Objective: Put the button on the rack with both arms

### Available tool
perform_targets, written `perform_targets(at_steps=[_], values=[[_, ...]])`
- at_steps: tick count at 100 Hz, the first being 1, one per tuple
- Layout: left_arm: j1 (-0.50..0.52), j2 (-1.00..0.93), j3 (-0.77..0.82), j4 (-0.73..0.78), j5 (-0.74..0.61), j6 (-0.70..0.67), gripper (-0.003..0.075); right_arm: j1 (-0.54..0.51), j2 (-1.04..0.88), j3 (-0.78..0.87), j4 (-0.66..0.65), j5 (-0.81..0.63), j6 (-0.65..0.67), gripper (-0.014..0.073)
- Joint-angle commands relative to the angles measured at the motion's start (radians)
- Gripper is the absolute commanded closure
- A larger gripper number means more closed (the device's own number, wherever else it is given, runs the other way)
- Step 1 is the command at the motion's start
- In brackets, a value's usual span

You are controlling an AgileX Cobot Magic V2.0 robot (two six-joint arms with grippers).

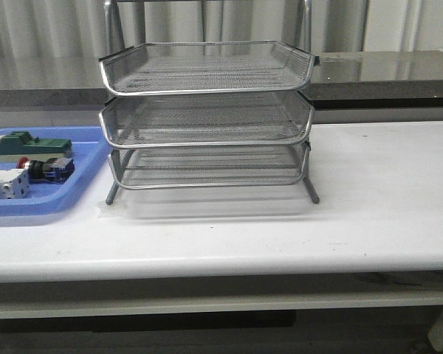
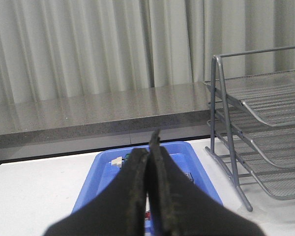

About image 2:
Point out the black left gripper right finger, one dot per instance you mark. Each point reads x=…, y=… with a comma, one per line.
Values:
x=179, y=208

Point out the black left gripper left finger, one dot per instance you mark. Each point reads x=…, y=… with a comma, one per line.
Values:
x=119, y=210

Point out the red emergency stop button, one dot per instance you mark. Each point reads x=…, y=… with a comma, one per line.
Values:
x=147, y=213

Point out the mesh tray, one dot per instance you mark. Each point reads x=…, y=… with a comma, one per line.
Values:
x=252, y=138
x=277, y=183
x=270, y=98

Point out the green terminal block module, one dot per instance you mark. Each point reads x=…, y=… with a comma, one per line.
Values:
x=119, y=161

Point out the blue plastic tray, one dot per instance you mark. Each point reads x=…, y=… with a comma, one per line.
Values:
x=102, y=173

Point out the grey stone counter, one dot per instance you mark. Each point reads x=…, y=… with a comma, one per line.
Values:
x=105, y=120

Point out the grey pleated curtain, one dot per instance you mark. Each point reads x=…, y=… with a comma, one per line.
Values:
x=65, y=48

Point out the grey metal rack frame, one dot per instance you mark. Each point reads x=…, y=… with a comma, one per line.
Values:
x=221, y=138

